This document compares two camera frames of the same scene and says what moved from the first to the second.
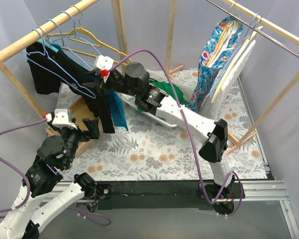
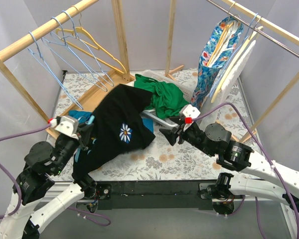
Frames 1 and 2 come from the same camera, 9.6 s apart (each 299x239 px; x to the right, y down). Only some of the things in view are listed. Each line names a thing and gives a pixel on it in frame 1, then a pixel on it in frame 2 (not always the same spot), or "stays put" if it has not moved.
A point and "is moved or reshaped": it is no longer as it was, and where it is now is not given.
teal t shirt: (117, 109) -> (80, 116)
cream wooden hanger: (250, 41) stays put
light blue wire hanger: (74, 36) -> (80, 49)
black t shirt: (51, 69) -> (119, 126)
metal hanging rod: (224, 10) stays put
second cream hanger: (215, 51) stays put
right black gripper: (99, 83) -> (178, 134)
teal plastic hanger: (54, 47) is moved or reshaped
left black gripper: (84, 130) stays put
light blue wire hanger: (69, 78) -> (40, 59)
